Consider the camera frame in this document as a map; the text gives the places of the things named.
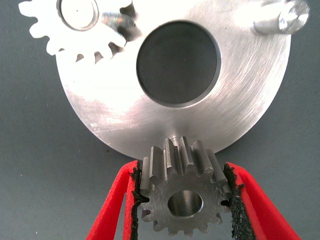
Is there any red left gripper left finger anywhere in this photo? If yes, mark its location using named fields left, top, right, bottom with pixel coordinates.
left=84, top=159, right=149, bottom=240

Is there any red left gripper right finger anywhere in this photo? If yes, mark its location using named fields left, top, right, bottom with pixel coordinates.
left=223, top=161, right=302, bottom=240

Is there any small steel planetary gear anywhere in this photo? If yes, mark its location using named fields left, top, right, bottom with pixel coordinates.
left=139, top=136, right=235, bottom=237
left=18, top=0, right=142, bottom=65

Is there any round metal carrier plate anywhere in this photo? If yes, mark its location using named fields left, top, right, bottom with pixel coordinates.
left=56, top=0, right=311, bottom=161

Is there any dark grey table cloth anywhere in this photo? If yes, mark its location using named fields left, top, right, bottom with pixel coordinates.
left=0, top=0, right=320, bottom=240

